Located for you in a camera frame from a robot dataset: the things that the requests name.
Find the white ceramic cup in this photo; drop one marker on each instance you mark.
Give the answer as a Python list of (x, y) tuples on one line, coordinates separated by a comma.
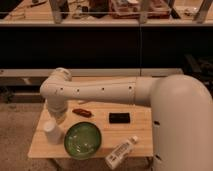
[(53, 132)]

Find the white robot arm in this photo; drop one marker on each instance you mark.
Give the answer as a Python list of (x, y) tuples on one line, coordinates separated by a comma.
[(181, 108)]

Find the black rectangular block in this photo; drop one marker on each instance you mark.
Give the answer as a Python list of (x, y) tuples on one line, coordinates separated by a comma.
[(119, 117)]

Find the brown red tool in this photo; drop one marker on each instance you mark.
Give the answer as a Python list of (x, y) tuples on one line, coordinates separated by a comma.
[(82, 112)]

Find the wooden side table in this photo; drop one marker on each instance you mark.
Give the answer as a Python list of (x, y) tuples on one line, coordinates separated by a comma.
[(140, 133)]

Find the green glass bowl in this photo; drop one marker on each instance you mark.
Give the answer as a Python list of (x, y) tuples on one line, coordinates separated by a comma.
[(82, 140)]

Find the white plastic bottle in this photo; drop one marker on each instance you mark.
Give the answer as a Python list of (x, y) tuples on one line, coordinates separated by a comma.
[(120, 152)]

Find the background workbench shelf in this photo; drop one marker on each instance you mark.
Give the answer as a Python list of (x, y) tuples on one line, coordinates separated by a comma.
[(106, 13)]

